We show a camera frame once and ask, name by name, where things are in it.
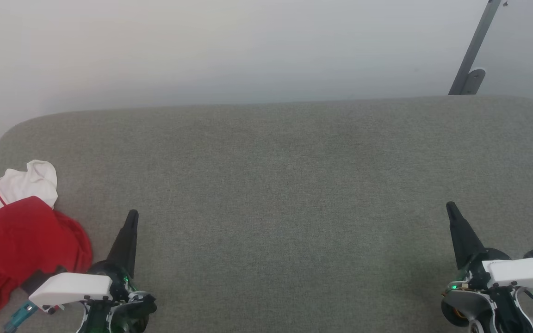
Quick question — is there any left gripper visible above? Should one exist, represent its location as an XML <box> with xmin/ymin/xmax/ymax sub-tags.
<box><xmin>78</xmin><ymin>210</ymin><xmax>157</xmax><ymax>333</ymax></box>

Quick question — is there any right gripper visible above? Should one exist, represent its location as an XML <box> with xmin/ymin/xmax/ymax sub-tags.
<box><xmin>441</xmin><ymin>202</ymin><xmax>533</xmax><ymax>333</ymax></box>

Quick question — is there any red jersey with white sleeves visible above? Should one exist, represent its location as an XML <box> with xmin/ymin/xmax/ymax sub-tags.
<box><xmin>0</xmin><ymin>160</ymin><xmax>93</xmax><ymax>330</ymax></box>

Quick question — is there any grey fabric sofa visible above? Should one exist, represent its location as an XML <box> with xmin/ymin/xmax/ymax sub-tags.
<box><xmin>0</xmin><ymin>95</ymin><xmax>533</xmax><ymax>333</ymax></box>

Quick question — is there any grey metal pole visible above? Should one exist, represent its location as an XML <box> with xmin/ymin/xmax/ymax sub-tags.
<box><xmin>448</xmin><ymin>0</ymin><xmax>503</xmax><ymax>95</ymax></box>

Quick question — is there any teal cable connector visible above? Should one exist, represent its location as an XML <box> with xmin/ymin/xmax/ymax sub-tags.
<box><xmin>4</xmin><ymin>301</ymin><xmax>38</xmax><ymax>333</ymax></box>

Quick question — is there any grey pole bracket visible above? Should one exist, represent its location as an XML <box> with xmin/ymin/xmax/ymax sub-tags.
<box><xmin>463</xmin><ymin>68</ymin><xmax>486</xmax><ymax>95</ymax></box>

